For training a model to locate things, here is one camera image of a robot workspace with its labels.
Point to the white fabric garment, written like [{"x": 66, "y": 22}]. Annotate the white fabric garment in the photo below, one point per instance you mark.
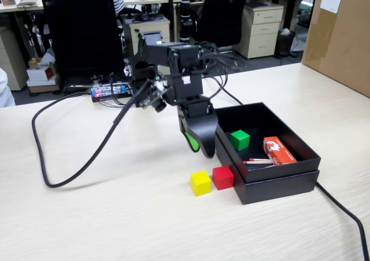
[{"x": 5, "y": 90}]

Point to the beige cabinet with headphones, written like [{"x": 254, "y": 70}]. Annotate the beige cabinet with headphones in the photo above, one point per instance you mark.
[{"x": 131, "y": 41}]

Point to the black trash bin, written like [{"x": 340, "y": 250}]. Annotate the black trash bin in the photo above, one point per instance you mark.
[{"x": 286, "y": 45}]

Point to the robot controller board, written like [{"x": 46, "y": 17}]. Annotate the robot controller board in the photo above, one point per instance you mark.
[{"x": 110, "y": 91}]

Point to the white and red carton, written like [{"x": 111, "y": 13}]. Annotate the white and red carton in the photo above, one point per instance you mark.
[{"x": 40, "y": 73}]

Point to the red cube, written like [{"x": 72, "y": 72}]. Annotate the red cube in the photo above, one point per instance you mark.
[{"x": 222, "y": 178}]

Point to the black box lid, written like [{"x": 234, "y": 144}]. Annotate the black box lid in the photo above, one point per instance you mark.
[{"x": 277, "y": 188}]

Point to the red-tipped matchstick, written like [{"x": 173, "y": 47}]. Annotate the red-tipped matchstick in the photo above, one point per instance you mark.
[
  {"x": 257, "y": 162},
  {"x": 260, "y": 159}
]

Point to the tall beige cabinet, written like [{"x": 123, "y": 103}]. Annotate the tall beige cabinet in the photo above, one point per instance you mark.
[{"x": 11, "y": 58}]

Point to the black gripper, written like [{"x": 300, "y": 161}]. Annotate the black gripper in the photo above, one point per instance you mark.
[{"x": 198, "y": 107}]

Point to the large cardboard box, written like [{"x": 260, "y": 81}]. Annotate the large cardboard box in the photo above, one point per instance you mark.
[{"x": 338, "y": 41}]

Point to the orange matchbox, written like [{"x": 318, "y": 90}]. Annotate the orange matchbox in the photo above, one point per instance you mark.
[{"x": 279, "y": 151}]

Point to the black jointed stand pole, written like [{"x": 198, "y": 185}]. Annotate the black jointed stand pole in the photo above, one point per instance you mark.
[{"x": 185, "y": 12}]

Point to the beige three-drawer cabinet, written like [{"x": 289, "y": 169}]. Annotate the beige three-drawer cabinet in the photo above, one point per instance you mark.
[{"x": 260, "y": 32}]

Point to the black headphones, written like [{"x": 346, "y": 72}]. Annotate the black headphones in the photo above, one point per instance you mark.
[{"x": 144, "y": 17}]

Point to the black box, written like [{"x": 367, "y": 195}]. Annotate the black box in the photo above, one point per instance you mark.
[{"x": 283, "y": 171}]

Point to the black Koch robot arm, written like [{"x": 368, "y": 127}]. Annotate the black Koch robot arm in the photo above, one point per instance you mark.
[{"x": 179, "y": 61}]

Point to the black mesh office chair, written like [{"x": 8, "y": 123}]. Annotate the black mesh office chair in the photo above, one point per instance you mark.
[
  {"x": 222, "y": 12},
  {"x": 81, "y": 26}
]

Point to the green cube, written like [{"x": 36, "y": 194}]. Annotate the green cube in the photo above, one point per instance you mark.
[{"x": 240, "y": 141}]

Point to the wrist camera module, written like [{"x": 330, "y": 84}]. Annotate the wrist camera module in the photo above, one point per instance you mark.
[{"x": 157, "y": 103}]

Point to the yellow cube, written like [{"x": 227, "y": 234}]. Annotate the yellow cube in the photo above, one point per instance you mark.
[{"x": 201, "y": 184}]

